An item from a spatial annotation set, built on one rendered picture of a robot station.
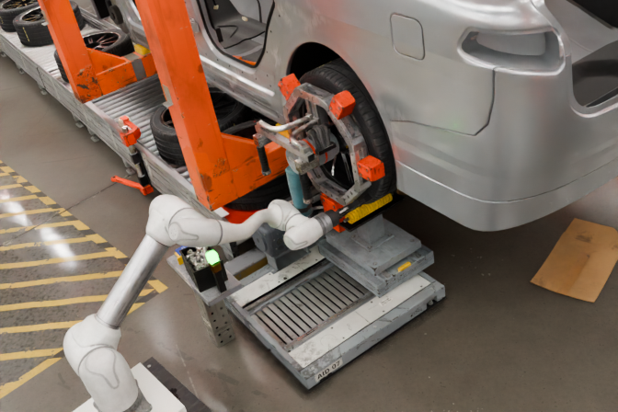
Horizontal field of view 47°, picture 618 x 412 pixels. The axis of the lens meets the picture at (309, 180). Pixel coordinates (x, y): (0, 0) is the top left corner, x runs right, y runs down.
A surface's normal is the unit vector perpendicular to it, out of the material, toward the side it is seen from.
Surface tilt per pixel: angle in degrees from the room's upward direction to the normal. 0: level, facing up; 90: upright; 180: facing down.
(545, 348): 0
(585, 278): 2
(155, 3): 90
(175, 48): 90
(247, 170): 90
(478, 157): 91
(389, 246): 0
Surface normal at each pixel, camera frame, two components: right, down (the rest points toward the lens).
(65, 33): 0.57, 0.36
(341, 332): -0.17, -0.83
